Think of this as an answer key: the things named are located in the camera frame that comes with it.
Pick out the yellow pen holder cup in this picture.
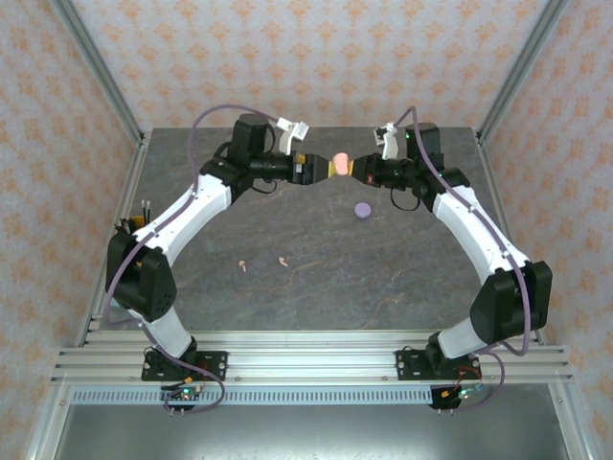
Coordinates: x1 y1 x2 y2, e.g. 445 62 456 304
117 215 149 241

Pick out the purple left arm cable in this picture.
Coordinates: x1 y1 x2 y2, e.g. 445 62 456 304
102 104 282 416

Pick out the grey slotted cable duct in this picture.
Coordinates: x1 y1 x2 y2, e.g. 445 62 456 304
70 387 435 407

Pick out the small controller circuit board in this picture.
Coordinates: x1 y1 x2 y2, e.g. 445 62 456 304
429 381 486 414
160 376 207 414

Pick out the aluminium frame leg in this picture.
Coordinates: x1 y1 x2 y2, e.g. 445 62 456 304
23 382 73 460
548 382 598 460

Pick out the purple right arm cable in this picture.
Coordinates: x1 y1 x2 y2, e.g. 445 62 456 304
392 104 534 414

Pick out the pink earbud charging case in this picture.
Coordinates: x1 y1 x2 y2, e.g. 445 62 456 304
330 151 353 178

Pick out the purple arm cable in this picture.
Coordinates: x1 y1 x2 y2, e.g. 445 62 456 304
102 104 282 416
392 104 534 414

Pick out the grey metal panel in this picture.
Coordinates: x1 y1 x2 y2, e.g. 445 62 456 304
28 382 593 460

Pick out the aluminium frame post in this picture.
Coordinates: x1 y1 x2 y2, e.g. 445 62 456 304
477 0 572 143
50 0 148 145

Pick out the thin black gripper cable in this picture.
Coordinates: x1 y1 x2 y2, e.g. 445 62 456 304
390 185 422 212

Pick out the aluminium table edge rail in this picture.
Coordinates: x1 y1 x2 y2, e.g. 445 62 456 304
76 329 547 349

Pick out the wide aluminium mounting beam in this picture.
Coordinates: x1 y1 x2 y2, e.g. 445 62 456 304
50 347 576 385

